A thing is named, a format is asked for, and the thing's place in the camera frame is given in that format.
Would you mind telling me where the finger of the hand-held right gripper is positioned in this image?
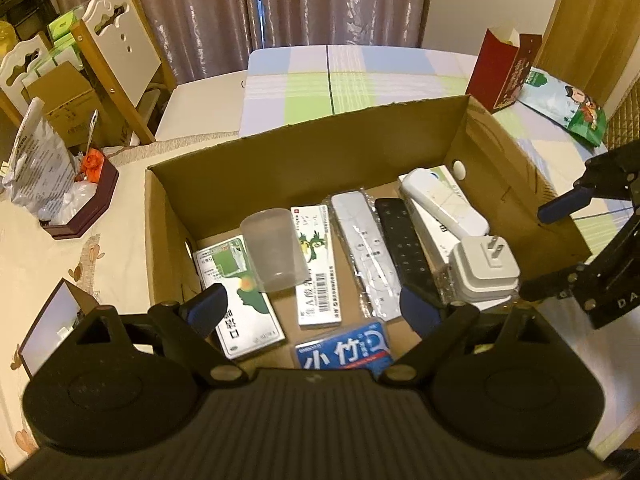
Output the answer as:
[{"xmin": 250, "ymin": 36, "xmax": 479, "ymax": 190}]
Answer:
[
  {"xmin": 537, "ymin": 180, "xmax": 598, "ymax": 226},
  {"xmin": 519, "ymin": 265, "xmax": 593, "ymax": 302}
]

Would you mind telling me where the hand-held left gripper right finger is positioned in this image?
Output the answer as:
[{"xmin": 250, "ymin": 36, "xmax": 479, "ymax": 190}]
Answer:
[{"xmin": 380, "ymin": 285, "xmax": 567, "ymax": 385}]

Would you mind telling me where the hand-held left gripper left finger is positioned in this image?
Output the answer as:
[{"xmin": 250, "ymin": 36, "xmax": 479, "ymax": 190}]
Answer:
[{"xmin": 70, "ymin": 282, "xmax": 251, "ymax": 388}]

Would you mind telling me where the black remote control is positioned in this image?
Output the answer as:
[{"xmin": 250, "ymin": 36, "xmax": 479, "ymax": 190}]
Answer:
[{"xmin": 375, "ymin": 197, "xmax": 445, "ymax": 311}]

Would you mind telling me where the white medicine box round logo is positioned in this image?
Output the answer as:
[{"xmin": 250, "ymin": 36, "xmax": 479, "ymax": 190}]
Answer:
[{"xmin": 397, "ymin": 164, "xmax": 483, "ymax": 273}]

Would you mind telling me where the white plug adapter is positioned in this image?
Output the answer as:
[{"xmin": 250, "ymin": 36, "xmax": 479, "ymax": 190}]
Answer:
[{"xmin": 449, "ymin": 234, "xmax": 522, "ymax": 286}]

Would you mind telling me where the white remote control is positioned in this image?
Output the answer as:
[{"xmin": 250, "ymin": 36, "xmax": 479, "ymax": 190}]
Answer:
[{"xmin": 330, "ymin": 189, "xmax": 407, "ymax": 322}]

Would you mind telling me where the translucent plastic cup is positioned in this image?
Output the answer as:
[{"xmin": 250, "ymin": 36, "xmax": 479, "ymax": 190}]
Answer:
[{"xmin": 239, "ymin": 209, "xmax": 312, "ymax": 293}]

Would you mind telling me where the clear box blue label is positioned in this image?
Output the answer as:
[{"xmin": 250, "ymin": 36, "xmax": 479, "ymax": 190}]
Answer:
[{"xmin": 293, "ymin": 321, "xmax": 397, "ymax": 377}]

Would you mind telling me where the white medicine box green dragon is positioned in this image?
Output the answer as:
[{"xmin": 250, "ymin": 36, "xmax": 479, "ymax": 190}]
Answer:
[{"xmin": 290, "ymin": 203, "xmax": 345, "ymax": 331}]

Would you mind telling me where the white stick-shaped device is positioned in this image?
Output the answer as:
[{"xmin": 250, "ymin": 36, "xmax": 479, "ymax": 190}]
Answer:
[{"xmin": 399, "ymin": 167, "xmax": 490, "ymax": 237}]

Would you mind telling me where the brown cardboard box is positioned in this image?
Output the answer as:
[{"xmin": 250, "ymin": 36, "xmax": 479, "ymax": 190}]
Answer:
[{"xmin": 144, "ymin": 94, "xmax": 595, "ymax": 378}]

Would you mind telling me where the checked cloth desktop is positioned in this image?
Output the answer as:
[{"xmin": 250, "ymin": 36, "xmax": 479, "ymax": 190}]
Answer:
[{"xmin": 240, "ymin": 44, "xmax": 640, "ymax": 271}]

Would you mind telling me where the green printed bag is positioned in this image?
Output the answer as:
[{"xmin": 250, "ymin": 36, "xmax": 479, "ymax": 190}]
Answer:
[{"xmin": 517, "ymin": 66, "xmax": 609, "ymax": 149}]

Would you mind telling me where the cream printed tablecloth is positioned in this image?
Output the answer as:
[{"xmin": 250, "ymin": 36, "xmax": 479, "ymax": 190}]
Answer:
[{"xmin": 0, "ymin": 72, "xmax": 251, "ymax": 461}]

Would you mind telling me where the red gift box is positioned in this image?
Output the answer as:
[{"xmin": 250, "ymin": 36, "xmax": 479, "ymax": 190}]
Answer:
[{"xmin": 465, "ymin": 26, "xmax": 544, "ymax": 114}]

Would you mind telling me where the dark wooden tray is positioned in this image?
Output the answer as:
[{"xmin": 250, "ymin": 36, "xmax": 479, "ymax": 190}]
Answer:
[{"xmin": 37, "ymin": 147, "xmax": 121, "ymax": 241}]

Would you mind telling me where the yellow curtain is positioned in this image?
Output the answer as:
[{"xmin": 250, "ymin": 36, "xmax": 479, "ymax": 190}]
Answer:
[{"xmin": 537, "ymin": 0, "xmax": 640, "ymax": 106}]

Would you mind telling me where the orange plastic toy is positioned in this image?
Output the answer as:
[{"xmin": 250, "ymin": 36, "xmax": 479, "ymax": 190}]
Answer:
[{"xmin": 80, "ymin": 150, "xmax": 107, "ymax": 182}]

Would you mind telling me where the metal spoon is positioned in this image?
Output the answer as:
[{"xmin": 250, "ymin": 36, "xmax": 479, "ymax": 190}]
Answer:
[{"xmin": 85, "ymin": 109, "xmax": 100, "ymax": 157}]

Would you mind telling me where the printed white plastic bag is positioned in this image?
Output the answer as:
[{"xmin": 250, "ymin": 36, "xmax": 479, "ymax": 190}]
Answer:
[{"xmin": 0, "ymin": 96, "xmax": 77, "ymax": 223}]

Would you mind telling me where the small cardboard carton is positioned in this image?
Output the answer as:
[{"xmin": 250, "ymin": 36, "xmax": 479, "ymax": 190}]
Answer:
[{"xmin": 25, "ymin": 60, "xmax": 103, "ymax": 150}]

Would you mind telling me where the large white wooden chair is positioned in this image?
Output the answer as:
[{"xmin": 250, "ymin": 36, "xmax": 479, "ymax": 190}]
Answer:
[{"xmin": 70, "ymin": 0, "xmax": 176, "ymax": 145}]

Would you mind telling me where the grey shiny curtain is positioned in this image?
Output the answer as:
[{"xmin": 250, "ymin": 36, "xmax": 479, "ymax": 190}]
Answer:
[{"xmin": 45, "ymin": 0, "xmax": 436, "ymax": 86}]

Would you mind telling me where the small white wooden chair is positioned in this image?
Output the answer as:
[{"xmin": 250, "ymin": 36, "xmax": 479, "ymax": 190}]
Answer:
[{"xmin": 0, "ymin": 34, "xmax": 53, "ymax": 126}]

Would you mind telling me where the stack of green boxes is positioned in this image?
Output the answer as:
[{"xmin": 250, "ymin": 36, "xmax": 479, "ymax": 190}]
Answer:
[{"xmin": 46, "ymin": 7, "xmax": 87, "ymax": 73}]

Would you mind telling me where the yellow plastic bag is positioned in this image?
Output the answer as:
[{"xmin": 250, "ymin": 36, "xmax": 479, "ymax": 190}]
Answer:
[{"xmin": 0, "ymin": 20, "xmax": 18, "ymax": 58}]

